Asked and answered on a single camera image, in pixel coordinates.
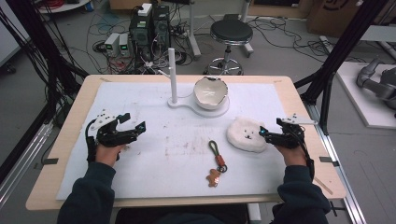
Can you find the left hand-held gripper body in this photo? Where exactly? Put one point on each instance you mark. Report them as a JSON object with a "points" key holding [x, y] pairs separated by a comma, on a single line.
{"points": [[109, 137]]}

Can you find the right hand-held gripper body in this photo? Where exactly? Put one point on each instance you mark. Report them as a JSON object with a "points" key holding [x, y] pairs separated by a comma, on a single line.
{"points": [[291, 137]]}

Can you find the white fluffy bear plush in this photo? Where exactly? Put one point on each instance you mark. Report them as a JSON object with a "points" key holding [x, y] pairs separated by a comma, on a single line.
{"points": [[244, 137]]}

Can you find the person's left hand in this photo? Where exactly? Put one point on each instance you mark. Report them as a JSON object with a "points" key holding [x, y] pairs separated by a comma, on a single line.
{"points": [[107, 154]]}

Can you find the person's right hand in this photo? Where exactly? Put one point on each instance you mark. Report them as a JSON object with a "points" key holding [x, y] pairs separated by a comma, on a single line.
{"points": [[294, 157]]}

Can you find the black tape piece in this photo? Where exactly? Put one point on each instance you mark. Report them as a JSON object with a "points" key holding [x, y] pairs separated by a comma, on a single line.
{"points": [[49, 161], [328, 160]]}

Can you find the white table mat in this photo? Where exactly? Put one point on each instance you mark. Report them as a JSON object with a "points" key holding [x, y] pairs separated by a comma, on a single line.
{"points": [[174, 174]]}

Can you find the brown tape strip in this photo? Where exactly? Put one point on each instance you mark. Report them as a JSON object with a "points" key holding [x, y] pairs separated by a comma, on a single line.
{"points": [[323, 186]]}

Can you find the white pole stand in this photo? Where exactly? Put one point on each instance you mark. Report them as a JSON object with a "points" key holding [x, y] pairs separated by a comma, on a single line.
{"points": [[172, 77]]}

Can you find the white eggshell-shaped bowl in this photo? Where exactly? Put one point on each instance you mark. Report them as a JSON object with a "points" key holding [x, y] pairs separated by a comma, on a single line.
{"points": [[210, 93]]}

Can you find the grey power supply box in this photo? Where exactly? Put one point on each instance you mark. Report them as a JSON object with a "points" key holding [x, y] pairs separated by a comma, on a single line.
{"points": [[112, 43], [124, 44]]}

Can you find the white platform board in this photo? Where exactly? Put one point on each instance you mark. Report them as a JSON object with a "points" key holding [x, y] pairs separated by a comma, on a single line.
{"points": [[355, 96]]}

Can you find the black computer tower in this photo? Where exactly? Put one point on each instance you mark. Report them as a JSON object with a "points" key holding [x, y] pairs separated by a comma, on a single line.
{"points": [[140, 37], [161, 28]]}

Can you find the white power strip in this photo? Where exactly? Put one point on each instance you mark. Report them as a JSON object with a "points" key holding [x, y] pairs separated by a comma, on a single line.
{"points": [[326, 43]]}

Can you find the person's dark clothing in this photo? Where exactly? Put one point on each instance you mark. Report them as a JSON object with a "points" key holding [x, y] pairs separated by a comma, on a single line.
{"points": [[174, 216]]}

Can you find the black round stool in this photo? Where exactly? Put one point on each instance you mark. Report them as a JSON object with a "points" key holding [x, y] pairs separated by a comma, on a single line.
{"points": [[231, 32]]}

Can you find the white metal stand leg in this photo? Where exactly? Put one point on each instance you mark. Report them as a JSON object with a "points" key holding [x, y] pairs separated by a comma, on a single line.
{"points": [[193, 34], [246, 12]]}

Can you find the white box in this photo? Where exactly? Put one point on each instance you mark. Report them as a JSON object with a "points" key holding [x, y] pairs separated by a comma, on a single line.
{"points": [[145, 9]]}

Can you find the cardboard box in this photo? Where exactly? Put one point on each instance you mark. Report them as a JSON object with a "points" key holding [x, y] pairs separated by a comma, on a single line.
{"points": [[330, 15]]}

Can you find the aluminium rail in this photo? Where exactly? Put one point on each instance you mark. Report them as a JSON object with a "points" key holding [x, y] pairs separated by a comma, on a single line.
{"points": [[18, 174], [345, 186]]}

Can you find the black metal frame post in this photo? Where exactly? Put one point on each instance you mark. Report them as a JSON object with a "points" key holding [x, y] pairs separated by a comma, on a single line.
{"points": [[40, 46], [342, 46]]}

